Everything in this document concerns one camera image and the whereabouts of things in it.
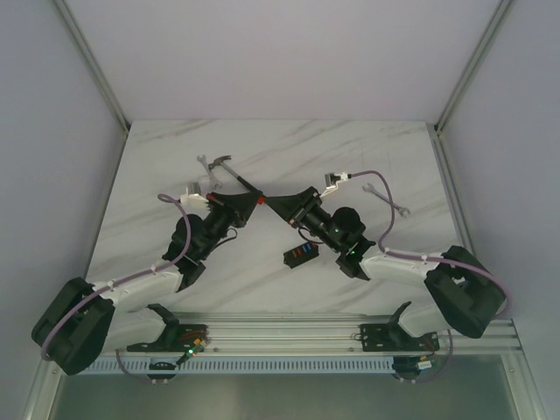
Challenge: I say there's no black fuse box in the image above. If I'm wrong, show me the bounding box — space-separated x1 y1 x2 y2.
283 242 319 269

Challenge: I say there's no black handle claw hammer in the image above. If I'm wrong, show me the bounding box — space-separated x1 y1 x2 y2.
208 155 258 192

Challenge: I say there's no white slotted cable duct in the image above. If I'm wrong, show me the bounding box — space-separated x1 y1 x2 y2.
82 355 395 375

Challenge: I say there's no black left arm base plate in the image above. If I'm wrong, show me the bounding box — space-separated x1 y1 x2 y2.
126 324 207 353

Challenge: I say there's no silver wrench right side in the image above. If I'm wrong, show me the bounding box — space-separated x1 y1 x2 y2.
362 184 411 218

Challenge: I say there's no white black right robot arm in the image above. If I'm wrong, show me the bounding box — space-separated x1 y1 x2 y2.
265 187 508 349

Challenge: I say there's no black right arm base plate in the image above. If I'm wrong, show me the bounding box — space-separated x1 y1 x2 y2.
358 324 440 353

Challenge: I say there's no silver wrench left side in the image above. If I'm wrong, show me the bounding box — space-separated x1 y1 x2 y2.
197 155 223 189

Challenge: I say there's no aluminium mounting rail frame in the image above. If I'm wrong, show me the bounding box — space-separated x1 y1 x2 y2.
43 122 524 355

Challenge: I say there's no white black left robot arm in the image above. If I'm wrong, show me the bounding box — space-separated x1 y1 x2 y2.
31 190 262 375

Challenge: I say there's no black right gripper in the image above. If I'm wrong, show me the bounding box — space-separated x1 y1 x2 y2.
264 186 341 253

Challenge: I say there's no silver wrench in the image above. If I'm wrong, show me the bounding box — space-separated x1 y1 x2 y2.
197 155 223 189
362 184 411 218

